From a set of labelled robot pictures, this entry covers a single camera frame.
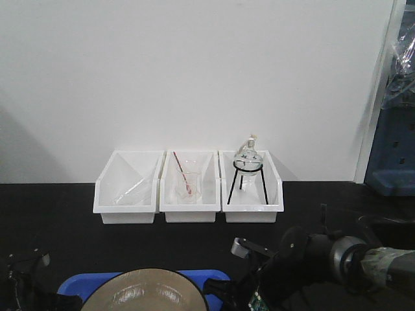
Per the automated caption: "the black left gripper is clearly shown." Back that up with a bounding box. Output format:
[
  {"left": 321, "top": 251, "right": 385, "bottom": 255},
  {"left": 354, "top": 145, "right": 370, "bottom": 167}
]
[{"left": 6, "top": 249, "right": 81, "bottom": 310}]

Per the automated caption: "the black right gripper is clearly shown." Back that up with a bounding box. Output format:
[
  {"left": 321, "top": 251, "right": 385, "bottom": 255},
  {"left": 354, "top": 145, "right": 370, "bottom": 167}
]
[{"left": 203, "top": 226, "right": 324, "bottom": 310}]

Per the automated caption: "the blue plastic tray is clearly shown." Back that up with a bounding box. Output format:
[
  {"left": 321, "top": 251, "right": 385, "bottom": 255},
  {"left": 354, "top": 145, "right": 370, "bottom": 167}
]
[{"left": 58, "top": 269, "right": 230, "bottom": 301}]

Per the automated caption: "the beige plate with black rim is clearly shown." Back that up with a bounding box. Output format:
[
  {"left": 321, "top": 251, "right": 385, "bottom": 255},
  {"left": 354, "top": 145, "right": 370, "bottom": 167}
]
[{"left": 82, "top": 268, "right": 209, "bottom": 310}]

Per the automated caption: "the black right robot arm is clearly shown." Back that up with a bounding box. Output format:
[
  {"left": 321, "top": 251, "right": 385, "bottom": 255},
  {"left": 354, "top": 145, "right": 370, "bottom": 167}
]
[{"left": 202, "top": 226, "right": 414, "bottom": 310}]

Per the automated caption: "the green right circuit board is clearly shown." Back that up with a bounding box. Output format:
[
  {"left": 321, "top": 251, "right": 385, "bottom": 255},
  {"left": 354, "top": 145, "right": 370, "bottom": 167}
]
[{"left": 248, "top": 291, "right": 270, "bottom": 311}]

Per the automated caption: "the right white storage bin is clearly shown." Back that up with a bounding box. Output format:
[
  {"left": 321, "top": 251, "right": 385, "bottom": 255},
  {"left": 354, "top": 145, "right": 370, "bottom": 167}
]
[{"left": 219, "top": 150, "right": 284, "bottom": 223}]

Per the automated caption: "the white storage bin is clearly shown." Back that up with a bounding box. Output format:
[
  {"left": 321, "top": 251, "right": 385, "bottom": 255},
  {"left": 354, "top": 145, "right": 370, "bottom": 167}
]
[
  {"left": 93, "top": 150, "right": 165, "bottom": 225},
  {"left": 160, "top": 150, "right": 221, "bottom": 223},
  {"left": 219, "top": 150, "right": 284, "bottom": 223}
]

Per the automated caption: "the glass beaker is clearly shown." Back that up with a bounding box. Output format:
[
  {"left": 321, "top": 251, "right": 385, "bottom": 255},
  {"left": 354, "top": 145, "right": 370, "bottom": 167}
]
[{"left": 175, "top": 172, "right": 200, "bottom": 205}]

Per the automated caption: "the red glass stirring rod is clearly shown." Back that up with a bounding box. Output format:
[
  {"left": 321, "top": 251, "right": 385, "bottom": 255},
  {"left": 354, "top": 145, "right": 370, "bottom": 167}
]
[{"left": 172, "top": 151, "right": 192, "bottom": 196}]

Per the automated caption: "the middle white storage bin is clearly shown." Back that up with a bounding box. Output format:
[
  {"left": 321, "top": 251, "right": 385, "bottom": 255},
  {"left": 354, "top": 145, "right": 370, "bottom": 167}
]
[{"left": 160, "top": 150, "right": 221, "bottom": 223}]

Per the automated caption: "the black metal tripod stand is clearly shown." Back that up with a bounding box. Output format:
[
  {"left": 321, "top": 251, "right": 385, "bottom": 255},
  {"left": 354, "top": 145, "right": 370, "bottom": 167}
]
[{"left": 226, "top": 161, "right": 269, "bottom": 205}]

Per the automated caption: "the glass alcohol lamp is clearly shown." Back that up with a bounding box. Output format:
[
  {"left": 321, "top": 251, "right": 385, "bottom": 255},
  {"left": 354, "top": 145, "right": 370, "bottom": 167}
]
[{"left": 233, "top": 135, "right": 263, "bottom": 176}]

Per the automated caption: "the left white storage bin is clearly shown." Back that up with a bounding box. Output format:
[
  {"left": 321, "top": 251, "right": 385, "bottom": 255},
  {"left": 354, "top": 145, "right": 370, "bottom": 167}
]
[{"left": 93, "top": 150, "right": 165, "bottom": 225}]

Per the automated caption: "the black sink basin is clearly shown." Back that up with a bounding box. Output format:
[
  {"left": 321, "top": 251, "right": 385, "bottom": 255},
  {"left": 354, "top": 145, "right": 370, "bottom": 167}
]
[{"left": 356, "top": 216, "right": 414, "bottom": 250}]

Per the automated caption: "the blue plastic equipment base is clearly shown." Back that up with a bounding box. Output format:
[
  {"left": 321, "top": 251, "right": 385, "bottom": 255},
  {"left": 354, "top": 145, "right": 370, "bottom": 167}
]
[{"left": 364, "top": 108, "right": 414, "bottom": 196}]

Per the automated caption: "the clear plastic bag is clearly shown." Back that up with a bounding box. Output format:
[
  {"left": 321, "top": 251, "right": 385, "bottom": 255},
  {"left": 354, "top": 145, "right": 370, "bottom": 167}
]
[{"left": 382, "top": 1, "right": 414, "bottom": 109}]

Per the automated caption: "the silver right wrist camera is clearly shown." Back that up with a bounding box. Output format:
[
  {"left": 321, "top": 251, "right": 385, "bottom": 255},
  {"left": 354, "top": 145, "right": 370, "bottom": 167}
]
[{"left": 231, "top": 237, "right": 269, "bottom": 259}]

